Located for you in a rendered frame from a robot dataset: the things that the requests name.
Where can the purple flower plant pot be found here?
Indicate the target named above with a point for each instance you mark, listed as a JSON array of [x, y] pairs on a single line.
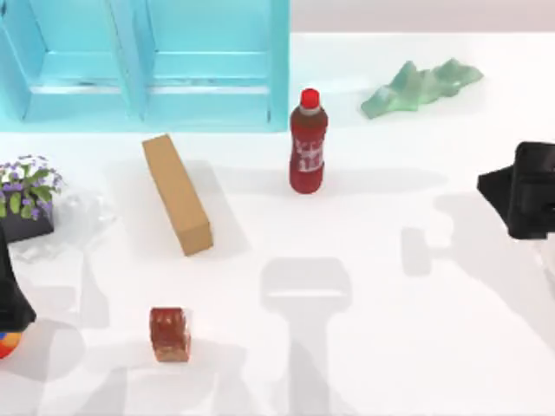
[[26, 216]]

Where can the light blue rack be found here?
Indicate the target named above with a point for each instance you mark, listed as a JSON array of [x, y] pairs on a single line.
[[208, 65]]

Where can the green mountain ornament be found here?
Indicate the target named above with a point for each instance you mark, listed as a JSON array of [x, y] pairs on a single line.
[[403, 93]]

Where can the brown cardboard box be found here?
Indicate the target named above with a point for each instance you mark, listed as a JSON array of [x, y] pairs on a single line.
[[178, 195]]

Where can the stack of coloured rings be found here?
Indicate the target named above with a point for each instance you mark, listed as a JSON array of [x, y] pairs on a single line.
[[6, 344]]

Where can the red bottle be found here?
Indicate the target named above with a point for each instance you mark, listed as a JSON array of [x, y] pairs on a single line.
[[307, 151]]

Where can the red bread in clear wrap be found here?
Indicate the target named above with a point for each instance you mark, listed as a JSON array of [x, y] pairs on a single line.
[[169, 333]]

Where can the clear glass dish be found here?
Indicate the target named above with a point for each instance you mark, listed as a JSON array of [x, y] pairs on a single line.
[[82, 216]]

